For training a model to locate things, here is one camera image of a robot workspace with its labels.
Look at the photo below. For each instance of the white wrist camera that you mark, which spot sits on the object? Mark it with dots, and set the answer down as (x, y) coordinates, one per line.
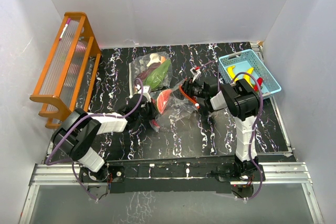
(145, 91)
(196, 72)

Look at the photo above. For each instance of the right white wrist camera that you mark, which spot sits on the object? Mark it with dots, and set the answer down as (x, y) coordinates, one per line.
(196, 72)

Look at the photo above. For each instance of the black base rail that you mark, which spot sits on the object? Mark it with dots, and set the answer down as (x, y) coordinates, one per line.
(172, 174)

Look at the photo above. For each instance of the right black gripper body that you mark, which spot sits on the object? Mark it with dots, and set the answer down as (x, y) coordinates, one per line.
(195, 91)

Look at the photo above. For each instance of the light blue plastic basket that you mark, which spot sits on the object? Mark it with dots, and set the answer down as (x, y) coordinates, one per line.
(248, 61)

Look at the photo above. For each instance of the pink white marker pen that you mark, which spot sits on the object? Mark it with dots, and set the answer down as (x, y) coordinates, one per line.
(64, 28)

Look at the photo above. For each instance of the yellow fake banana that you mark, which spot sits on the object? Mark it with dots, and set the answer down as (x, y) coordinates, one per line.
(231, 73)
(247, 77)

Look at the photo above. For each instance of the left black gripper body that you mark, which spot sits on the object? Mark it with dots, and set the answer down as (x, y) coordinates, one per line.
(147, 113)

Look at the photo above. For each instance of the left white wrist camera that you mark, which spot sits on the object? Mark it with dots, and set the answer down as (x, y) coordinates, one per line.
(145, 91)

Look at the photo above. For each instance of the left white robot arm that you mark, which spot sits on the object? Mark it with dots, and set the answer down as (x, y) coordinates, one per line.
(77, 133)

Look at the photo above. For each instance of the orange wooden rack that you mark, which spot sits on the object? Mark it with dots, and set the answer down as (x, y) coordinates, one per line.
(70, 70)

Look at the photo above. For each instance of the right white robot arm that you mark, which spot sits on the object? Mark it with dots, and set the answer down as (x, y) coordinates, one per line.
(244, 105)

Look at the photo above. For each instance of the fake watermelon slice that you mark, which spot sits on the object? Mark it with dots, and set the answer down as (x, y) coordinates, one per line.
(162, 100)

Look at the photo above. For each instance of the clear bag with green leaf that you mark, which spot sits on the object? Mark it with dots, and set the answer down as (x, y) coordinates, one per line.
(154, 70)

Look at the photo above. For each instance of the clear zip bag red slider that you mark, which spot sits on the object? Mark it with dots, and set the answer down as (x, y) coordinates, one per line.
(178, 107)

